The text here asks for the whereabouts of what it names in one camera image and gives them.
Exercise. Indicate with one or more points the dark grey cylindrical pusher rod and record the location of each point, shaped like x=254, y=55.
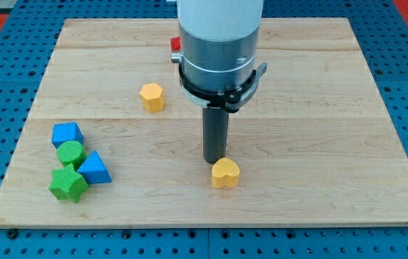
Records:
x=215, y=127

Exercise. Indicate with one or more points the yellow hexagon block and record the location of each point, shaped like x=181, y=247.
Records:
x=152, y=97

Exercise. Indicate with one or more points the red block behind arm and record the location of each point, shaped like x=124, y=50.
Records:
x=175, y=43

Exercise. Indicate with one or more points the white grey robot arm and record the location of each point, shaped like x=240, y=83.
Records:
x=216, y=62

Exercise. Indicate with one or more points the yellow heart block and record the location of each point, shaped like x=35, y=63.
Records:
x=225, y=173

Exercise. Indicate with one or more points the light wooden board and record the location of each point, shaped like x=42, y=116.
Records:
x=315, y=145

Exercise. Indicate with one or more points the blue triangle block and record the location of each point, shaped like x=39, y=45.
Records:
x=94, y=170

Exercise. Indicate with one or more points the blue cube block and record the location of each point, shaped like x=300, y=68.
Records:
x=66, y=132

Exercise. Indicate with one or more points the green cylinder block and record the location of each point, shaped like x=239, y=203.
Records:
x=71, y=152

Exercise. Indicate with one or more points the green star block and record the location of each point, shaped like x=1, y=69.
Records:
x=67, y=183

